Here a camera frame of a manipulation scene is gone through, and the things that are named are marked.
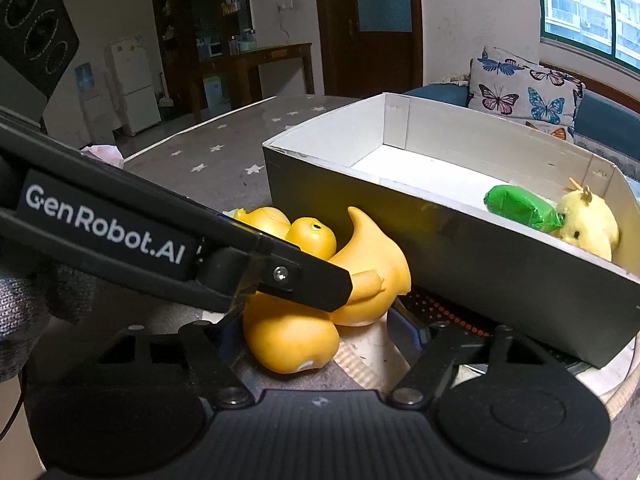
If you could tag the yellow plush chick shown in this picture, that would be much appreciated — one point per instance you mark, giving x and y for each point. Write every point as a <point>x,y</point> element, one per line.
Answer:
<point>590,225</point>

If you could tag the person's left hand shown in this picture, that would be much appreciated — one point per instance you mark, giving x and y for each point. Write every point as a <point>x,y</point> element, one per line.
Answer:
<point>22,305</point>

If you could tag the orange dotted mat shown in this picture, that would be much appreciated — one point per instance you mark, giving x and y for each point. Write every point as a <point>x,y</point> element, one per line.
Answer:
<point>450,316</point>

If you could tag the dark wooden display cabinet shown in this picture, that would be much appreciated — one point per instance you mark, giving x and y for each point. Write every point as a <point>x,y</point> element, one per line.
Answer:
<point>200,5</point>

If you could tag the dark wooden side table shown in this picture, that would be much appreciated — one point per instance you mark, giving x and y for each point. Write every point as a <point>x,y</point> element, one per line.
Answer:
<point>270,57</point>

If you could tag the grey cardboard box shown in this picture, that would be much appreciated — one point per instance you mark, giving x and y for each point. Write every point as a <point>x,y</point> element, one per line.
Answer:
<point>480,275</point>

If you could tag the large yellow rubber duck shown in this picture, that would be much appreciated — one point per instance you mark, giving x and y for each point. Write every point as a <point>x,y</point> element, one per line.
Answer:
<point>290,335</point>

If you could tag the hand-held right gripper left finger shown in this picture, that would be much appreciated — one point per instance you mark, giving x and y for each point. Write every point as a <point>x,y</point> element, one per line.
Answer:
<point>212,357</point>

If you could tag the green wrapped candy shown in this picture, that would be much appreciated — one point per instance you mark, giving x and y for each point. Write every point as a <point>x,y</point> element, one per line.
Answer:
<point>520,207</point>

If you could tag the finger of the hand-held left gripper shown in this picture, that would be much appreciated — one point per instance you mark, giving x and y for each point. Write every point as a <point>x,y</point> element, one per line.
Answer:
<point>300,280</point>

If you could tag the pink crumpled bag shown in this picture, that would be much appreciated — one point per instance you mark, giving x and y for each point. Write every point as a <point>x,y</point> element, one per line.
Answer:
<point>105,154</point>

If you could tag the blue sofa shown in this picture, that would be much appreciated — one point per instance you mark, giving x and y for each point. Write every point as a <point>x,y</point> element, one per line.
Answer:
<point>605,115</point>

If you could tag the white water dispenser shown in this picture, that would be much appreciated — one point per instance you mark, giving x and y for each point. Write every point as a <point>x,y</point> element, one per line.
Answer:
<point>95,105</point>

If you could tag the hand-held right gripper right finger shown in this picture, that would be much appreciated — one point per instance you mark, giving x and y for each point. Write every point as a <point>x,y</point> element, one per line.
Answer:
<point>407,325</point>

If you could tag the dark wooden door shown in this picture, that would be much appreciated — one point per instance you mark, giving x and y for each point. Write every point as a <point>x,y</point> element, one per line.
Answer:
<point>370,45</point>

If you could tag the grey star print blanket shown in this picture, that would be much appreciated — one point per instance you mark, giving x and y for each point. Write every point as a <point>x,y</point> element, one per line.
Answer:
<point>200,165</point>

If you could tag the green framed window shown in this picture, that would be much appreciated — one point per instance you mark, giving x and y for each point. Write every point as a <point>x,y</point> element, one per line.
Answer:
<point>585,5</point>

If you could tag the white refrigerator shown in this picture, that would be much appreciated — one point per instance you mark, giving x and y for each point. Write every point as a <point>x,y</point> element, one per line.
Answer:
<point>132,85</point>

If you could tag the butterfly print pillow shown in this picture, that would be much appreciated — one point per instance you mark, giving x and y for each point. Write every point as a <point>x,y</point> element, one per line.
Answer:
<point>525,90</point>

